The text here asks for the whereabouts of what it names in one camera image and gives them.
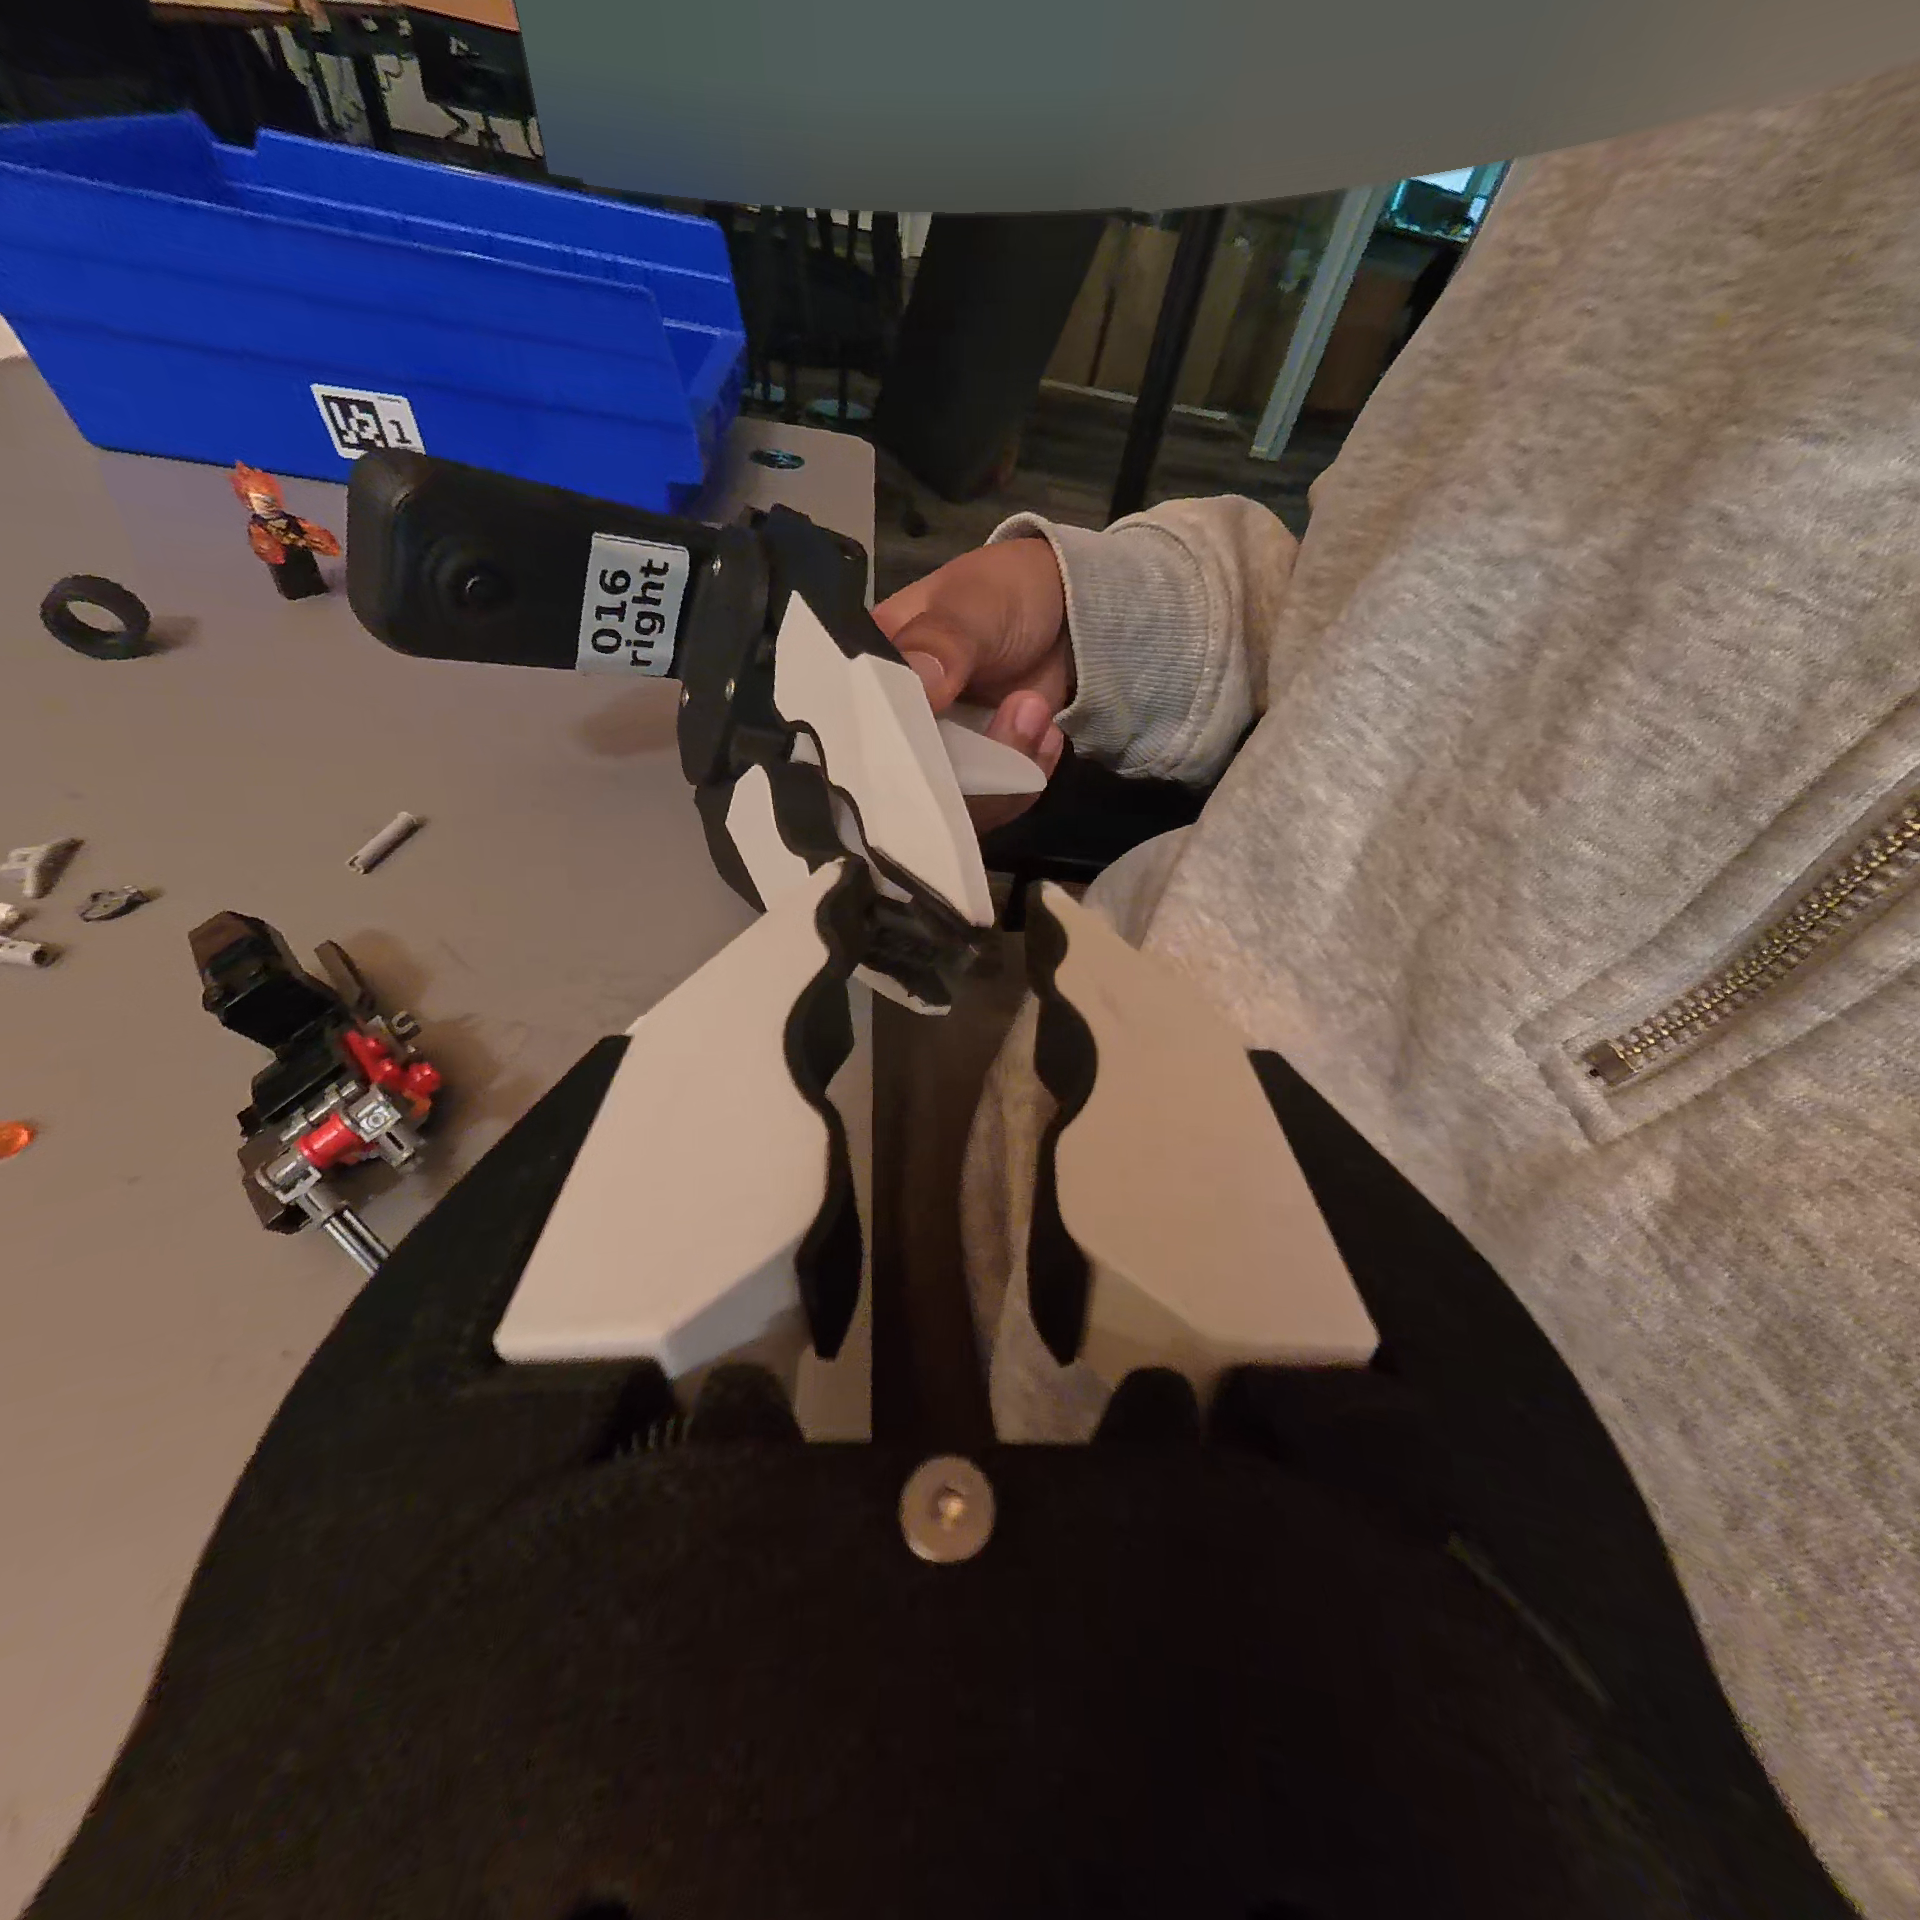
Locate dark grey lego hinge piece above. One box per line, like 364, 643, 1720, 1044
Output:
837, 881, 1002, 1022

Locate person's right forearm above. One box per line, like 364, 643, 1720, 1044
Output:
987, 492, 1311, 789

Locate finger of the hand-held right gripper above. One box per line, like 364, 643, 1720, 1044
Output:
769, 596, 999, 928
724, 731, 874, 916

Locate flame head minifigure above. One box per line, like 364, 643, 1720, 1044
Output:
226, 459, 348, 605

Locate person's right hand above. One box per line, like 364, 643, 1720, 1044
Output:
872, 535, 1076, 771

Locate background work table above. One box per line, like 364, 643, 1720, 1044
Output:
152, 0, 545, 184

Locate blue plastic bin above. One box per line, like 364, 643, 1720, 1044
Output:
0, 107, 751, 521

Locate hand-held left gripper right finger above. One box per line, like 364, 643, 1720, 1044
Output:
1024, 881, 1384, 1373

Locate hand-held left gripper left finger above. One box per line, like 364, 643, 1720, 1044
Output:
496, 902, 867, 1375

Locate black lego tyre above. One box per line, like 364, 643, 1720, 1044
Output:
37, 573, 160, 665

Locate black red lego motorcycle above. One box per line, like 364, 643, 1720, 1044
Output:
183, 907, 450, 1279

